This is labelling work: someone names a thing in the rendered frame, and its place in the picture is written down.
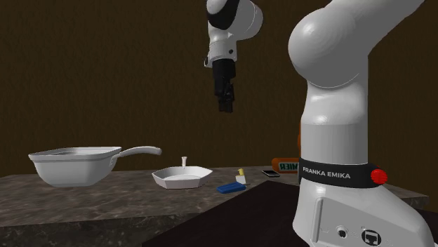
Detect white angular bowl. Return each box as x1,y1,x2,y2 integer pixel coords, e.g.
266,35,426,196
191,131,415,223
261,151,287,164
151,166,213,190

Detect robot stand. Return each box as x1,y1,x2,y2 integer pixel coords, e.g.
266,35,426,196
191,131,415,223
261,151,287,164
141,180,438,247

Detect orange box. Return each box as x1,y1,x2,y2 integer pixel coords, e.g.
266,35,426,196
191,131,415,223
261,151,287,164
271,123,302,174

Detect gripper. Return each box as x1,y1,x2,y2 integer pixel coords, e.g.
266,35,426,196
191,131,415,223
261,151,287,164
211,58,237,114

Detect white and yellow small bottle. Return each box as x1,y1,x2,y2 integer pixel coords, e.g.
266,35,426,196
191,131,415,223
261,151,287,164
234,168,248,186

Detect white pan with handle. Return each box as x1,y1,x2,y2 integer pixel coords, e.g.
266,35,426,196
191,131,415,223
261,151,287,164
27,145,163,188

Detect blue flat block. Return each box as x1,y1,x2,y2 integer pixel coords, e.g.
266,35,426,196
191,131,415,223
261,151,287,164
216,182,247,195

